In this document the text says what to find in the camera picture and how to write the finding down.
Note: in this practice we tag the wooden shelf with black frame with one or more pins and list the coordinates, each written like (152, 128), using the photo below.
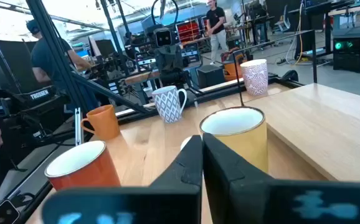
(323, 124)

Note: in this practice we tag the black box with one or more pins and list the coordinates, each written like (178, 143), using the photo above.
(211, 76)

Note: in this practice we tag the black desk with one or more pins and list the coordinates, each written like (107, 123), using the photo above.
(310, 12)

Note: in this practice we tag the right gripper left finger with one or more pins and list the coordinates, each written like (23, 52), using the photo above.
(173, 202)

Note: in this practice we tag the diamond patterned white mug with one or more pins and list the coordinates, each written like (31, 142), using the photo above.
(167, 105)

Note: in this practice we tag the black camera rig frame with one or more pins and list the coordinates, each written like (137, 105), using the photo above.
(61, 62)

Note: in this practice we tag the orange bucket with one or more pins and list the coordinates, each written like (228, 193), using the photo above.
(231, 71)

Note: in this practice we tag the computer tower with green fans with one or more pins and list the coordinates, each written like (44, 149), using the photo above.
(354, 53)

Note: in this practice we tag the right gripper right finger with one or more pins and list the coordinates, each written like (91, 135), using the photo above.
(245, 199)

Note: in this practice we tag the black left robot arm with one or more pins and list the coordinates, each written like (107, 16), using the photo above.
(173, 79)

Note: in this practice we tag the person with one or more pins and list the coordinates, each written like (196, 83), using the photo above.
(47, 59)
(215, 21)

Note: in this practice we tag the pink floral patterned mug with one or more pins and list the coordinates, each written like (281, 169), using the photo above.
(254, 77)

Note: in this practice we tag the dark computer monitor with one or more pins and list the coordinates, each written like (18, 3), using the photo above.
(105, 48)

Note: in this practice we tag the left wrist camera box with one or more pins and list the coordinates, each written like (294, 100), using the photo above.
(162, 38)

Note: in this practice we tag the rack of red bins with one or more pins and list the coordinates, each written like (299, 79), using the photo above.
(187, 31)

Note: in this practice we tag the plain orange mug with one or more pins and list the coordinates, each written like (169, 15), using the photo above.
(105, 124)

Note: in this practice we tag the red mug with white inside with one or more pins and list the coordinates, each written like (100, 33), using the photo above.
(89, 174)

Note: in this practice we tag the table-level camera box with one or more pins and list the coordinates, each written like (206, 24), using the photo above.
(4, 213)

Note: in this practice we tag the white office chair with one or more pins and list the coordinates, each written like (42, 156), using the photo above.
(282, 21)

